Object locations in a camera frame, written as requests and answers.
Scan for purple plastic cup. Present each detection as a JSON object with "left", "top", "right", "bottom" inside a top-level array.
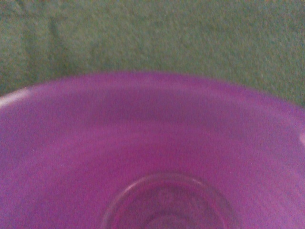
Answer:
[{"left": 0, "top": 73, "right": 305, "bottom": 229}]

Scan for black tablecloth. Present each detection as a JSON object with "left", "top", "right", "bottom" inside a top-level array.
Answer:
[{"left": 0, "top": 0, "right": 305, "bottom": 106}]

